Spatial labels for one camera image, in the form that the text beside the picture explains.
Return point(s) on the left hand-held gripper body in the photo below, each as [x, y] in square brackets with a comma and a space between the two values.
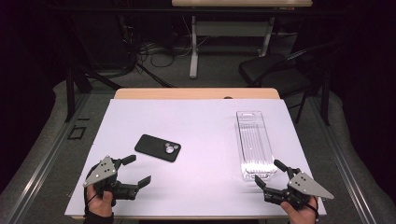
[99, 172]

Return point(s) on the dark table grommet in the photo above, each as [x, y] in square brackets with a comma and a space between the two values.
[228, 97]

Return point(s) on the black folding chair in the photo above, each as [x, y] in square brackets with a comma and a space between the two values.
[267, 71]

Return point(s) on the light wooden table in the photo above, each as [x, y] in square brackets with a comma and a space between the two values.
[193, 93]

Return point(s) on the black metal stand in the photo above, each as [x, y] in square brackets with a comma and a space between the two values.
[70, 99]

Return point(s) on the metal floor rail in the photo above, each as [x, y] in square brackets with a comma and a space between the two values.
[342, 165]
[46, 161]

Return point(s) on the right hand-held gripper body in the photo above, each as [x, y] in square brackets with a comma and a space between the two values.
[306, 186]

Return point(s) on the white table mat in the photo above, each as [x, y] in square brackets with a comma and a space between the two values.
[193, 124]

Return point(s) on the white-legged wooden desk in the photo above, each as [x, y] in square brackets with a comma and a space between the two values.
[230, 3]

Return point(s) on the person's right hand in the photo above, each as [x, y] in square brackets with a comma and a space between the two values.
[302, 215]

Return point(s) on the person's left hand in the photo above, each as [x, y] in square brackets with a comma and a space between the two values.
[99, 205]

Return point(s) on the clear plastic packaging box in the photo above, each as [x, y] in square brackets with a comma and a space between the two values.
[255, 143]

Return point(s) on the dark equipment cabinet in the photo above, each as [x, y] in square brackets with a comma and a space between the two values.
[102, 40]

